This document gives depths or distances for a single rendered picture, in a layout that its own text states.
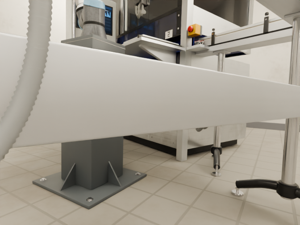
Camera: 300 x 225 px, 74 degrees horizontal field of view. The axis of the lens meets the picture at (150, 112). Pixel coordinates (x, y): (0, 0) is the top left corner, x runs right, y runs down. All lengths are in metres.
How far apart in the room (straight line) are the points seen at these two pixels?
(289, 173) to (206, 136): 0.91
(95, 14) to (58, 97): 0.98
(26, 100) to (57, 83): 0.04
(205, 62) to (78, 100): 1.56
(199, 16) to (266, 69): 2.57
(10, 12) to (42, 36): 3.58
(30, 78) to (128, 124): 0.14
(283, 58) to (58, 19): 3.97
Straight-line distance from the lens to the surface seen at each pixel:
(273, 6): 0.96
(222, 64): 1.56
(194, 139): 1.70
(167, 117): 0.35
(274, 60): 4.18
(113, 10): 2.51
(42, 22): 0.26
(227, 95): 0.49
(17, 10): 3.89
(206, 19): 1.85
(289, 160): 1.04
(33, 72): 0.25
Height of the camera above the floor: 0.49
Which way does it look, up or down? 4 degrees down
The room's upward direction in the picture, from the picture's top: 2 degrees clockwise
